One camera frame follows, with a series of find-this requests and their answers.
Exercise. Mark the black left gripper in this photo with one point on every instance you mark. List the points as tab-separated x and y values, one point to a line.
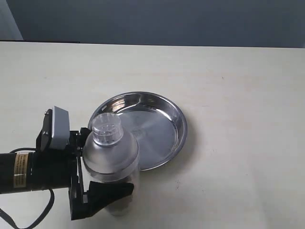
53	169

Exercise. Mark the clear plastic shaker bottle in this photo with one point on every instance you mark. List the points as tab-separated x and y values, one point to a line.
111	156

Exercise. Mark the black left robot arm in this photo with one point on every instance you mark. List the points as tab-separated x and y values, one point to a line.
15	171

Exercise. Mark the round stainless steel tray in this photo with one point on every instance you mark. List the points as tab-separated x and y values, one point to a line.
157	123

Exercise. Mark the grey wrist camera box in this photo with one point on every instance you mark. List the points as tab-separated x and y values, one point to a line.
55	131

